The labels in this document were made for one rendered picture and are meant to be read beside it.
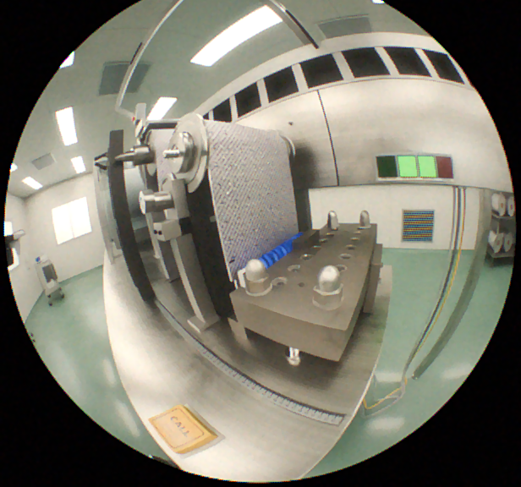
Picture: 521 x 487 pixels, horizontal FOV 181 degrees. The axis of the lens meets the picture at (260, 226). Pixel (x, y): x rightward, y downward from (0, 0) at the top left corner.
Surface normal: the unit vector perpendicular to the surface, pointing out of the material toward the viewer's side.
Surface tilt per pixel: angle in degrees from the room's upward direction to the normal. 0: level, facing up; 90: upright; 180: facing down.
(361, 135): 90
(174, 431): 0
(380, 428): 0
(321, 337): 90
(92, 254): 90
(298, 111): 90
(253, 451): 0
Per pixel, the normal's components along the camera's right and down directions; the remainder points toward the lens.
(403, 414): -0.15, -0.96
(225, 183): 0.76, 0.02
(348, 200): -0.62, 0.26
